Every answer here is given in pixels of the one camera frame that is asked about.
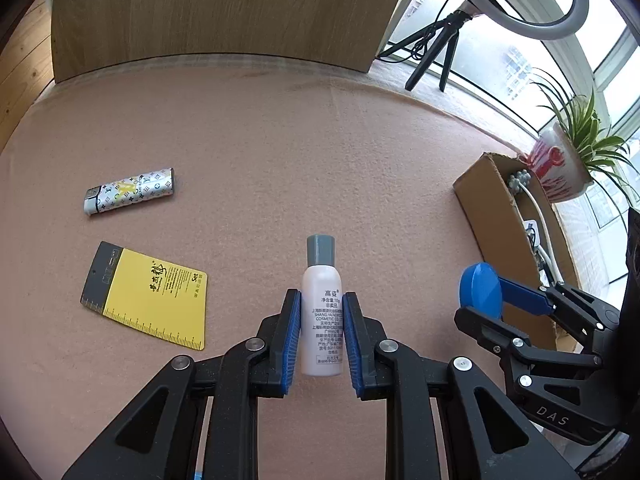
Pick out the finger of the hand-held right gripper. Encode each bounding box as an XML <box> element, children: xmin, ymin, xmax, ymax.
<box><xmin>499</xmin><ymin>277</ymin><xmax>622</xmax><ymax>344</ymax></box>
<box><xmin>454</xmin><ymin>306</ymin><xmax>603</xmax><ymax>396</ymax></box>

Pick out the white patterned lighter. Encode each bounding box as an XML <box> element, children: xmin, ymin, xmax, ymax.
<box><xmin>83</xmin><ymin>167</ymin><xmax>176</xmax><ymax>218</ymax></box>

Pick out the pine plank panel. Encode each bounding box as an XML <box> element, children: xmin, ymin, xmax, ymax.
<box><xmin>0</xmin><ymin>0</ymin><xmax>55</xmax><ymax>153</ymax></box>

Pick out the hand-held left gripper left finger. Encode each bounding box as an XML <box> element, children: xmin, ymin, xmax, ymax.
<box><xmin>62</xmin><ymin>288</ymin><xmax>302</xmax><ymax>480</ymax></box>

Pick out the black ring light cable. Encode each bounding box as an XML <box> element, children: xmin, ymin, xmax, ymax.
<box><xmin>377</xmin><ymin>0</ymin><xmax>516</xmax><ymax>66</ymax></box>

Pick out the black tripod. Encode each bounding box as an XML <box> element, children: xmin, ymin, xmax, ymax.
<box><xmin>377</xmin><ymin>10</ymin><xmax>473</xmax><ymax>93</ymax></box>

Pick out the white red flower pot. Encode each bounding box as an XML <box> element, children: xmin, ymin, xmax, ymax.
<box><xmin>527</xmin><ymin>122</ymin><xmax>595</xmax><ymax>203</ymax></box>

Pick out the white massager with grey balls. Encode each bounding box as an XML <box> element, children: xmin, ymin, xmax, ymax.
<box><xmin>509</xmin><ymin>170</ymin><xmax>557</xmax><ymax>281</ymax></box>

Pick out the cardboard box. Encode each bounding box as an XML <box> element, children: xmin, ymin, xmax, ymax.
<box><xmin>452</xmin><ymin>152</ymin><xmax>583</xmax><ymax>353</ymax></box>

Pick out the large light wood board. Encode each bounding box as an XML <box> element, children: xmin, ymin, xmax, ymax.
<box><xmin>50</xmin><ymin>0</ymin><xmax>418</xmax><ymax>85</ymax></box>

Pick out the green spider plant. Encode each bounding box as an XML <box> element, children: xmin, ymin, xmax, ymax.
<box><xmin>530</xmin><ymin>67</ymin><xmax>638</xmax><ymax>196</ymax></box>

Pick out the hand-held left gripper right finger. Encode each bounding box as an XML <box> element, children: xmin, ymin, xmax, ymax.
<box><xmin>342</xmin><ymin>291</ymin><xmax>578</xmax><ymax>480</ymax></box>

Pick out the small white bottle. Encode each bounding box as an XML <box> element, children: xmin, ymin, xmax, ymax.
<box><xmin>300</xmin><ymin>234</ymin><xmax>346</xmax><ymax>377</ymax></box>

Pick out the yellow black card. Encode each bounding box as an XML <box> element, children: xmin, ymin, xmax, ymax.
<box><xmin>80</xmin><ymin>241</ymin><xmax>208</xmax><ymax>351</ymax></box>

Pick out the round blue lid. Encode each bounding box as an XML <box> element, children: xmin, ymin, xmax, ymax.
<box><xmin>459</xmin><ymin>263</ymin><xmax>503</xmax><ymax>320</ymax></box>

